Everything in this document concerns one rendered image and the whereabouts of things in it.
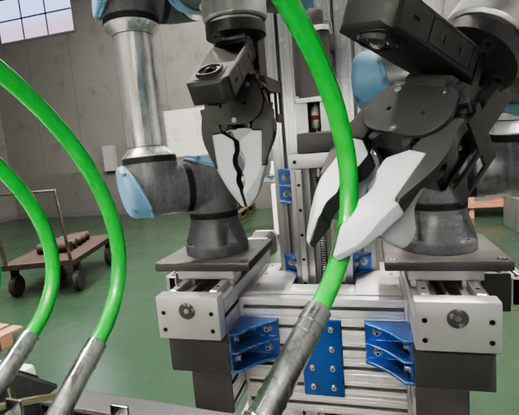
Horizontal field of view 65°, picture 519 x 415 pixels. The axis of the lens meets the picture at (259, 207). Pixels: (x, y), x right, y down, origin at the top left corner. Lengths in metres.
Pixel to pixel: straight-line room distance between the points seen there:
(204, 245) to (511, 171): 0.62
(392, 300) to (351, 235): 0.61
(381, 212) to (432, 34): 0.12
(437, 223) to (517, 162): 0.17
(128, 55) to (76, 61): 10.12
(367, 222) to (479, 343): 0.54
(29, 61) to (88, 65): 1.68
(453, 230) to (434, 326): 0.20
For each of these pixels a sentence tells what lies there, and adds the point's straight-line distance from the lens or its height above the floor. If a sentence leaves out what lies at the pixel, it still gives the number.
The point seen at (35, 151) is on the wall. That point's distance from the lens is 11.81.
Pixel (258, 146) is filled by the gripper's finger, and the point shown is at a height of 1.27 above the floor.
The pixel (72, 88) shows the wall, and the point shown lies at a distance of 11.04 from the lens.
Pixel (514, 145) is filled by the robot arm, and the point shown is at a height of 1.24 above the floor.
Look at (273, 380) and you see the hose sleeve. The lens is 0.26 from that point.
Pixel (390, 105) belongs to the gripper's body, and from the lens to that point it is 0.34.
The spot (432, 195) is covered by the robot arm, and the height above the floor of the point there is 1.15.
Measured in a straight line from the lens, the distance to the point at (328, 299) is 0.28.
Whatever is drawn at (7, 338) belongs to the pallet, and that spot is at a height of 0.06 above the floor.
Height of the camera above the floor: 1.27
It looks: 8 degrees down
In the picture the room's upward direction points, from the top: 5 degrees counter-clockwise
